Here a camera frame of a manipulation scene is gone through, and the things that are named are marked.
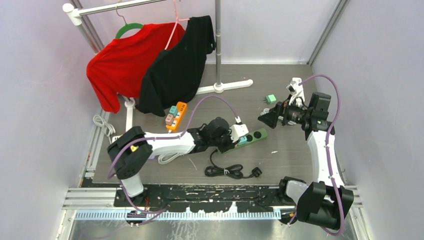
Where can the white clothes rack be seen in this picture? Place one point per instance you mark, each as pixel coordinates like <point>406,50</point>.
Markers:
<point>76,15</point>

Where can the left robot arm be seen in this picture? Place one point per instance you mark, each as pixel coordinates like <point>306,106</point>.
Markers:
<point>130,151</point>

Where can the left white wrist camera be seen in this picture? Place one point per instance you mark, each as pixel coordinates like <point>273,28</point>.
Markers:
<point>238,131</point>

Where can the green power strip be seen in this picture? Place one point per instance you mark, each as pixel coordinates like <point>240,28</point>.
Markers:
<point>254,136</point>

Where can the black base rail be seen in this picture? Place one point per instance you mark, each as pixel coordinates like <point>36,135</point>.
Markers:
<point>208,198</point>

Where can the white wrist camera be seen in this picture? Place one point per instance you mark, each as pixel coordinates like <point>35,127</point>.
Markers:
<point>238,131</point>
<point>296,90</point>

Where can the green plug adapter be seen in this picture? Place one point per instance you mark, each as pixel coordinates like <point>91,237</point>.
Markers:
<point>270,99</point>

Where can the red t-shirt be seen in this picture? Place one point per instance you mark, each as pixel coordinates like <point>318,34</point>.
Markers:
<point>119,68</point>

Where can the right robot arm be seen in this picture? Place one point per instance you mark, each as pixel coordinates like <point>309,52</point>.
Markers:
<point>324,202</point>

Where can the green clothes hanger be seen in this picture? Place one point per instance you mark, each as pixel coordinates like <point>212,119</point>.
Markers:
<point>127,26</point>

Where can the teal plug adapter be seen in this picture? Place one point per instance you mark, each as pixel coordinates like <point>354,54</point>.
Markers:
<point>243,140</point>

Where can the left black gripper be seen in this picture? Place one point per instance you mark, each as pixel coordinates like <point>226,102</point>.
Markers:
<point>229,143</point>

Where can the white left power strip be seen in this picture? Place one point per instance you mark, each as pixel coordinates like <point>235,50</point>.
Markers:
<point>115,138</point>

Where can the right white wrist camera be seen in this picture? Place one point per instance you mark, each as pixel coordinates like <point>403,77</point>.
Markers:
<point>296,90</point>

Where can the orange power strip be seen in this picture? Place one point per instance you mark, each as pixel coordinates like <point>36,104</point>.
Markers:
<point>181,107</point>

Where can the black t-shirt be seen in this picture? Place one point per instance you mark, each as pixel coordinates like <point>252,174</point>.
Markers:
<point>176,73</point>

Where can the brown plug adapter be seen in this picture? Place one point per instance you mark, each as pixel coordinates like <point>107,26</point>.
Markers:
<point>169,120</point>

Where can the teal adapter on orange strip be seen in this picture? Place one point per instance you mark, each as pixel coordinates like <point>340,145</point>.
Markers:
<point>173,111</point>

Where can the pink clothes hanger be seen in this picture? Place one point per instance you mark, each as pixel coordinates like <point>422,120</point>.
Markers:
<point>177,20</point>

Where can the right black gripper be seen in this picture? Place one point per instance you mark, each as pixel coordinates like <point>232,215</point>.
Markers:
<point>271,118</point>

